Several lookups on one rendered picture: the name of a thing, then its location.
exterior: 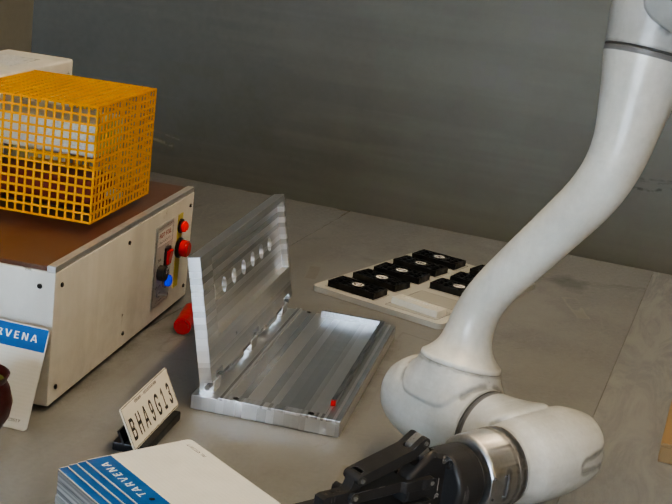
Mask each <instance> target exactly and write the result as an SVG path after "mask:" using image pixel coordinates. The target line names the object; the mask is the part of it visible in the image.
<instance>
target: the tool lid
mask: <svg viewBox="0 0 672 504"><path fill-rule="evenodd" d="M188 269H189V279H190V289H191V300H192V310H193V320H194V331H195V341H196V351H197V362H198V372H199V382H200V383H212V382H213V381H214V380H215V379H216V371H223V370H224V369H225V368H226V367H227V366H228V365H229V366H230V367H229V369H228V370H227V371H230V370H231V369H232V368H233V367H234V366H235V365H236V364H237V363H238V362H239V360H240V359H241V358H242V357H243V356H244V352H243V349H244V348H245V347H246V345H247V344H248V343H249V342H250V341H251V340H252V339H253V332H255V331H260V330H261V329H262V328H263V327H264V326H265V329H264V330H263V331H262V332H265V331H266V330H267V329H268V328H269V327H270V326H271V325H272V324H273V323H274V322H275V320H276V319H277V315H276V313H277V312H278V311H279V309H280V308H281V307H282V306H283V305H284V299H290V297H291V296H292V288H291V275H290V263H289V250H288V237H287V224H286V211H285V199H284V194H274V195H272V196H271V197H270V198H268V199H267V200H265V201H264V202H263V203H261V204H260V205H259V206H257V207H256V208H255V209H253V210H252V211H250V212H249V213H248V214H246V215H245V216H244V217H242V218H241V219H240V220H238V221H237V222H236V223H234V224H233V225H231V226H230V227H229V228H227V229H226V230H225V231H223V232H222V233H221V234H219V235H218V236H216V237H215V238H214V239H212V240H211V241H210V242H208V243H207V244H206V245H204V246H203V247H202V248H200V249H199V250H197V251H196V252H195V253H193V254H192V255H191V256H189V257H188Z"/></svg>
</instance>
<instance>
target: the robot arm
mask: <svg viewBox="0 0 672 504"><path fill-rule="evenodd" d="M671 111H672V0H612V3H611V7H610V14H609V21H608V28H607V33H606V39H605V44H604V49H603V56H602V70H601V83H600V92H599V101H598V109H597V118H596V124H595V130H594V134H593V138H592V142H591V145H590V148H589V150H588V152H587V155H586V157H585V159H584V161H583V162H582V164H581V166H580V167H579V169H578V170H577V172H576V173H575V175H574V176H573V177H572V178H571V180H570V181H569V182H568V183H567V184H566V185H565V187H564V188H563V189H562V190H561V191H560V192H559V193H558V194H557V195H556V196H555V197H554V198H553V199H552V200H551V201H550V202H549V203H548V204H547V205H546V206H545V207H544V208H543V209H542V210H541V211H540V212H539V213H538V214H537V215H536V216H535V217H534V218H533V219H532V220H531V221H530V222H529V223H528V224H527V225H526V226H525V227H524V228H523V229H522V230H521V231H520V232H519V233H517V234H516V235H515V236H514V237H513V238H512V239H511V240H510V241H509V242H508V243H507V244H506V245H505V246H504V247H503V248H502V249H501V250H500V251H499V252H498V253H497V254H496V255H495V256H494V257H493V258H492V259H491V260H490V261H489V262H488V263H487V264H486V265H485V266H484V267H483V268H482V269H481V270H480V272H479V273H478V274H477V275H476V276H475V277H474V278H473V280H472V281H471V282H470V283H469V285H468V286H467V287H466V289H465V290H464V292H463V293H462V295H461V296H460V298H459V300H458V301H457V303H456V305H455V307H454V309H453V311H452V313H451V315H450V317H449V319H448V321H447V323H446V325H445V328H444V329H443V331H442V333H441V334H440V336H439V337H438V338H437V339H436V340H435V341H433V342H432V343H430V344H428V345H426V346H423V347H422V349H421V352H420V353H419V354H415V355H411V356H408V357H406V358H403V359H401V360H400V361H398V362H396V363H395V364H393V365H392V366H391V367H390V368H389V370H388V371H387V373H386V374H385V376H384V379H383V381H382V385H381V391H380V399H381V405H382V408H383V410H384V412H385V414H386V416H387V418H388V419H389V420H390V422H391V423H392V424H393V426H394V427H395V428H396V429H397V430H398V431H399V432H400V433H402V434H403V435H404V436H403V437H402V438H401V439H400V440H399V441H398V442H396V443H394V444H392V445H390V446H388V447H386V448H384V449H382V450H380V451H378V452H376V453H374V454H372V455H370V456H368V457H366V458H364V459H362V460H360V461H358V462H356V463H354V464H352V465H350V466H348V467H347V468H345V470H344V472H343V475H344V477H345V479H344V481H343V483H342V484H341V483H339V482H338V481H335V482H334V483H333V484H332V487H331V489H329V490H325V491H321V492H318V493H317V494H315V498H314V499H311V500H307V501H303V502H299V503H295V504H349V503H352V504H536V503H540V502H544V501H548V500H552V499H555V498H558V497H560V496H563V495H565V494H567V493H570V492H571V491H573V490H575V489H577V488H579V487H580V486H582V485H583V484H585V483H586V482H588V481H589V480H590V479H591V478H592V477H594V476H595V475H596V474H597V473H598V471H599V470H600V466H601V463H602V459H603V454H604V436H603V433H602V431H601V428H600V427H599V425H598V423H597V422H596V421H595V420H594V419H593V418H592V417H591V416H590V415H588V414H586V413H584V412H581V411H578V410H575V409H572V408H568V407H563V406H548V405H546V404H545V403H539V402H532V401H526V400H522V399H518V398H514V397H511V396H508V395H506V394H504V391H503V388H502V384H501V368H500V366H499V365H498V364H497V362H496V360H495V358H494V355H493V351H492V341H493V335H494V331H495V328H496V326H497V323H498V321H499V319H500V317H501V315H502V314H503V312H504V311H505V310H506V308H507V307H508V306H509V305H510V304H511V303H512V302H513V301H514V300H515V299H516V298H517V297H518V296H519V295H520V294H522V293H523V292H524V291H525V290H526V289H527V288H528V287H530V286H531V285H532V284H533V283H534V282H535V281H537V280H538V279H539V278H540V277H541V276H542V275H544V274H545V273H546V272H547V271H548V270H549V269H551V268H552V267H553V266H554V265H555V264H556V263H558V262H559V261H560V260H561V259H562V258H563V257H565V256H566V255H567V254H568V253H569V252H570V251H572V250H573V249H574V248H575V247H576V246H577V245H579V244H580V243H581V242H582V241H583V240H584V239H586V238H587V237H588V236H589V235H590V234H591V233H592V232H594V231H595V230H596V229H597V228H598V227H599V226H600V225H601V224H602V223H603V222H605V221H606V220H607V219H608V217H609V216H610V215H611V214H612V213H613V212H614V211H615V210H616V209H617V208H618V207H619V205H620V204H621V203H622V202H623V201H624V199H625V198H626V197H627V195H628V194H629V193H630V191H631V190H632V188H633V187H634V185H635V183H636V182H637V180H638V179H639V177H640V175H641V173H642V172H643V170H644V168H645V166H646V164H647V162H648V160H649V158H650V156H651V154H652V152H653V150H654V148H655V145H656V143H657V141H658V139H659V137H660V134H661V132H662V130H663V128H664V126H665V124H666V121H667V119H668V117H669V115H670V113H671ZM362 472H364V473H362ZM361 473H362V474H361Z"/></svg>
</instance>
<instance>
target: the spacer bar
mask: <svg viewBox="0 0 672 504"><path fill-rule="evenodd" d="M391 303H393V304H396V305H399V306H402V307H405V308H408V309H411V310H414V311H417V312H420V313H423V314H426V315H429V316H431V317H434V318H439V317H442V316H445V315H446V312H447V309H446V308H443V307H440V306H437V305H434V304H431V303H428V302H425V301H422V300H419V299H416V298H413V297H410V296H407V295H404V294H399V295H396V296H392V300H391Z"/></svg>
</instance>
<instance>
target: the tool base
mask: <svg viewBox="0 0 672 504"><path fill-rule="evenodd" d="M288 303H289V300H288V299H285V300H284V305H283V306H282V307H281V308H280V309H279V311H278V312H277V313H276V315H277V319H276V320H275V322H274V323H273V324H272V325H271V326H270V327H269V328H268V329H267V330H266V331H265V332H262V331H263V330H264V329H265V326H264V327H263V328H262V329H261V330H260V331H255V332H253V339H252V340H251V341H250V342H249V343H248V344H247V345H246V347H245V348H244V349H243V352H244V356H243V357H242V358H241V359H240V360H239V362H238V363H237V364H236V365H235V366H234V367H233V368H232V369H231V370H230V371H227V370H228V369H229V367H230V366H229V365H228V366H227V367H226V368H225V369H224V370H223V371H216V379H215V380H214V381H213V382H212V383H200V386H199V387H198V388H197V389H196V390H195V392H194V393H193V394H192V395H191V405H190V408H193V409H198V410H203V411H208V412H213V413H218V414H223V415H228V416H233V417H238V418H243V419H248V420H253V421H258V422H263V423H268V424H273V425H278V426H283V427H288V428H293V429H298V430H303V431H308V432H313V433H318V434H323V435H328V436H333V437H339V435H340V433H341V432H342V430H343V428H344V426H345V425H346V423H347V421H348V419H349V417H350V416H351V414H352V412H353V410H354V408H355V407H356V405H357V403H358V401H359V400H360V398H361V396H362V394H363V392H364V391H365V389H366V387H367V385H368V383H369V382H370V380H371V378H372V376H373V375H374V373H375V371H376V369H377V367H378V366H379V364H380V362H381V360H382V359H383V357H384V355H385V353H386V351H387V350H388V348H389V346H390V344H391V342H392V341H393V339H394V334H395V325H389V324H385V326H384V328H383V329H382V331H381V333H380V334H379V336H378V338H377V339H376V341H375V343H374V344H373V346H372V348H371V349H370V351H369V353H368V354H367V356H366V358H365V359H364V361H363V363H362V364H361V366H360V368H359V369H358V371H357V373H356V374H355V376H354V378H353V379H352V381H351V383H350V384H349V386H348V387H347V389H346V391H345V392H344V394H343V396H342V397H341V399H340V401H339V402H338V404H337V406H336V407H334V406H330V405H331V400H332V398H333V396H334V395H335V393H336V392H337V390H338V388H339V387H340V385H341V384H342V382H343V380H344V379H345V377H346V375H347V374H348V372H349V371H350V369H351V367H352V366H353V364H354V363H355V361H356V359H357V358H358V356H359V355H360V353H361V351H362V350H363V348H364V347H365V345H366V343H367V342H368V340H369V338H370V337H371V335H372V334H373V332H374V330H375V329H376V327H373V326H368V325H362V324H357V323H351V322H346V321H340V320H335V319H329V318H324V317H321V314H320V313H314V312H311V313H307V311H303V310H302V308H296V309H292V308H287V304H288ZM233 397H238V398H239V399H238V400H234V399H233ZM308 412H313V413H314V415H310V414H308Z"/></svg>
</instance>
